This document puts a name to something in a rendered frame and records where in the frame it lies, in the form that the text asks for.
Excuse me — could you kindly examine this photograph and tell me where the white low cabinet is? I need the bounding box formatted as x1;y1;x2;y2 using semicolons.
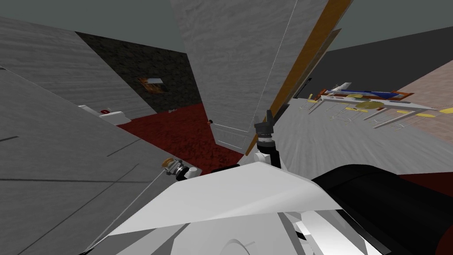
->
78;104;133;126

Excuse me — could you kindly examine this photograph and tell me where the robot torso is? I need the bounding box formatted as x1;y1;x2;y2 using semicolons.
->
84;161;392;255

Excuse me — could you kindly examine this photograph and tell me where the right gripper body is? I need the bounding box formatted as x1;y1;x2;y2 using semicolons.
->
254;120;276;135

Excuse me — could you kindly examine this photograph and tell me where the grey door leaf brown edge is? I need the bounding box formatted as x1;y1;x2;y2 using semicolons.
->
169;0;354;157

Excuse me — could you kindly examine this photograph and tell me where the white dining table with chairs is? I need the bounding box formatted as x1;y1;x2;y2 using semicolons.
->
299;81;453;132

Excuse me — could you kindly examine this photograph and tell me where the picture on wall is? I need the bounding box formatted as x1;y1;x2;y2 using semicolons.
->
138;77;169;95

